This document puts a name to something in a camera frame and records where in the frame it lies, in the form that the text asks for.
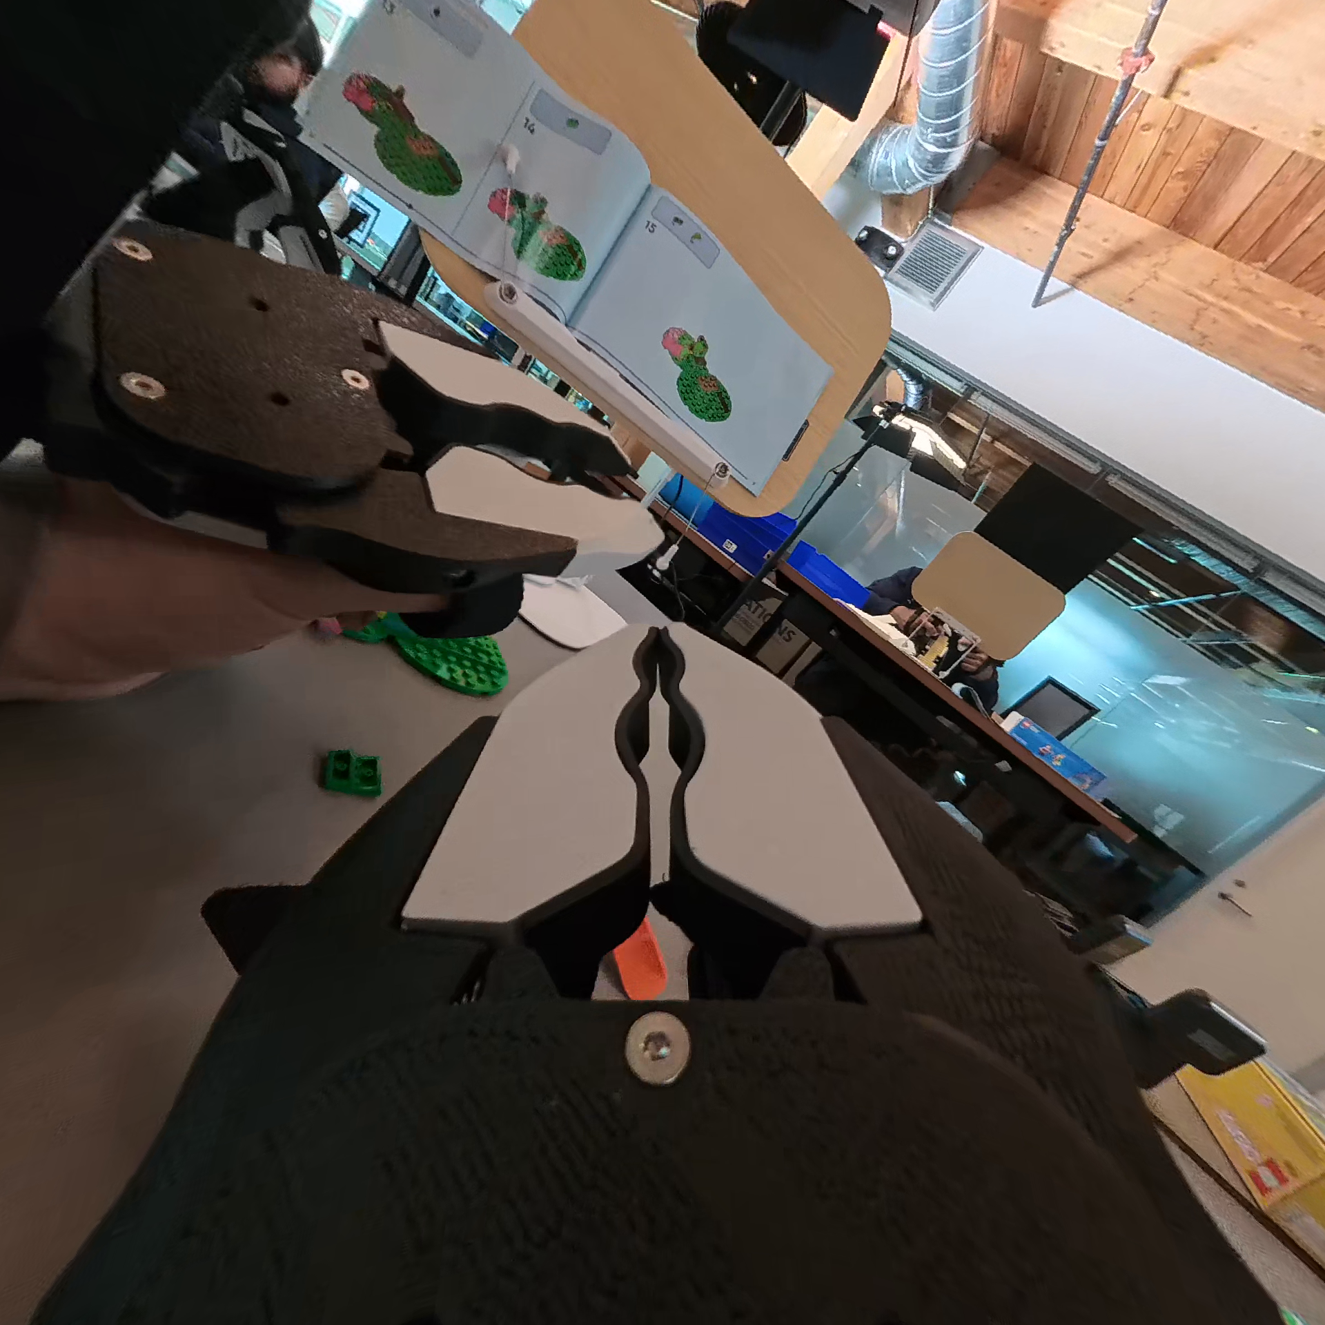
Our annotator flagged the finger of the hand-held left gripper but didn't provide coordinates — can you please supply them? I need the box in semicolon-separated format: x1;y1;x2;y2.
423;443;666;583
374;321;636;490

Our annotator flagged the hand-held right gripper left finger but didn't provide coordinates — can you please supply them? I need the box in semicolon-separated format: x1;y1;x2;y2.
398;625;663;944

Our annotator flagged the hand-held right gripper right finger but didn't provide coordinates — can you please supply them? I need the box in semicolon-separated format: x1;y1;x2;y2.
661;625;925;944

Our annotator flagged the orange brick separator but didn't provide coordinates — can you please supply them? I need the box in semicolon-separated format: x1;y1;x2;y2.
611;920;668;1003

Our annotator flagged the green round lego model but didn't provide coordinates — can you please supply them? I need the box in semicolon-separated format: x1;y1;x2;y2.
322;611;511;697

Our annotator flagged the lego instruction booklet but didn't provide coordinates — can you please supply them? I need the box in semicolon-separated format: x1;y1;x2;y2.
295;0;835;498

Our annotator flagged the blue lego box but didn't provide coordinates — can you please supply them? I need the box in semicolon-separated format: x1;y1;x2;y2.
1002;714;1107;799

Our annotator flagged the yellow lego box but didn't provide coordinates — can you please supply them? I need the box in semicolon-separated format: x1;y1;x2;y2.
1174;1059;1325;1259

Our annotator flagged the person's left hand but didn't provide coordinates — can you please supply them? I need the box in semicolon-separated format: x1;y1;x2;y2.
0;486;450;708

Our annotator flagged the white cardboard box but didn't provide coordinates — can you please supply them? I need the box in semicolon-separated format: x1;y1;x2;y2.
724;594;823;674

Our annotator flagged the long brown table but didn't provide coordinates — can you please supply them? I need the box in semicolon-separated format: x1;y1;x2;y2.
646;495;1206;917

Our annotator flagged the blue storage bin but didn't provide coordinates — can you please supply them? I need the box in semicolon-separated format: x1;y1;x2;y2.
656;471;876;606

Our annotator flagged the small black monitor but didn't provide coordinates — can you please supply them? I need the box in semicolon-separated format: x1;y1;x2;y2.
1009;675;1100;741

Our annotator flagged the black tripod stand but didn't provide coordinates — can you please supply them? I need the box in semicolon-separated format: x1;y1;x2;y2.
749;402;923;623

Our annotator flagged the black panel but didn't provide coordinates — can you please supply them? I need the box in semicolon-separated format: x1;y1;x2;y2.
975;463;1144;591

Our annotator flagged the white door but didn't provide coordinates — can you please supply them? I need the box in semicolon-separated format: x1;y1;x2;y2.
1112;854;1325;1047

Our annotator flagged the black metal rod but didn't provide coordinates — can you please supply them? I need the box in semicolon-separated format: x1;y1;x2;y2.
1031;0;1173;309

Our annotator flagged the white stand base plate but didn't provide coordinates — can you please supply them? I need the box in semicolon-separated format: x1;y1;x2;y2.
518;574;629;652

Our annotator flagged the white toggle cord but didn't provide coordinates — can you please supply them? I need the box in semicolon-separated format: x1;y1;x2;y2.
649;461;730;576

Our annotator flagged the black wall speaker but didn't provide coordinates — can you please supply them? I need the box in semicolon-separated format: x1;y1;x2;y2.
724;0;887;122

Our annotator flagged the wall air vent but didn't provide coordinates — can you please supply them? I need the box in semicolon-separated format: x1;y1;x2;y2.
884;218;984;313

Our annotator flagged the silver air duct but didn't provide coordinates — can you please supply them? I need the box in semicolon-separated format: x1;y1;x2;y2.
850;0;997;198

